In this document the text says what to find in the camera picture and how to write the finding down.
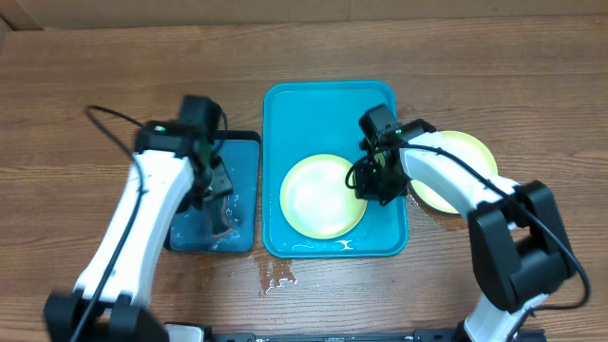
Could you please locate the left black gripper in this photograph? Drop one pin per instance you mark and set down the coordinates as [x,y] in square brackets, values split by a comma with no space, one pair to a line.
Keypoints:
[226,184]

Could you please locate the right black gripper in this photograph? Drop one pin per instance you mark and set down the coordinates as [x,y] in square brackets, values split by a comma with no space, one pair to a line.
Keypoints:
[368,190]

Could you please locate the dark green sponge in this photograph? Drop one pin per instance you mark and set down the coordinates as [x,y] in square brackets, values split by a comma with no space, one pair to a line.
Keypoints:
[218,217]

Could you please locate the yellow-green plate top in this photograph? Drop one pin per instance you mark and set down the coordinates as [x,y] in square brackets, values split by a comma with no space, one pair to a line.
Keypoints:
[315,199]

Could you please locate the yellow-green plate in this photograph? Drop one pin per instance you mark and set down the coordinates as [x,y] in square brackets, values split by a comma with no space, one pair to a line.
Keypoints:
[479,153]
[315,199]

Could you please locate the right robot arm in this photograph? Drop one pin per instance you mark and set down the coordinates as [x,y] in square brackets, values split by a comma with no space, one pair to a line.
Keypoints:
[520,251]

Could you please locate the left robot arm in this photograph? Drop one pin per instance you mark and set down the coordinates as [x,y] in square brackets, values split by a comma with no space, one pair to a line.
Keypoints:
[173,165]

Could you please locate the black tray with water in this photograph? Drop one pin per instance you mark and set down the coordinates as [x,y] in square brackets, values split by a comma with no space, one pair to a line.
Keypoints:
[190,231]

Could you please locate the teal plastic serving tray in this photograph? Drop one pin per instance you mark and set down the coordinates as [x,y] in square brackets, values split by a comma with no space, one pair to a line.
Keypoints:
[305,119]

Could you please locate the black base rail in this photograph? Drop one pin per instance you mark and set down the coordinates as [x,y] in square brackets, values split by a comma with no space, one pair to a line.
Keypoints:
[332,337]

